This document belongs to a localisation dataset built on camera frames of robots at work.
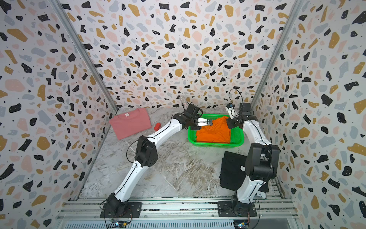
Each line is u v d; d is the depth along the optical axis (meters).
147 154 0.62
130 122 1.13
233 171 0.88
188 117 0.77
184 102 0.97
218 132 0.98
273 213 0.75
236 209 0.68
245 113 0.72
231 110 0.82
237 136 1.02
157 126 1.09
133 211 0.74
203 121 0.85
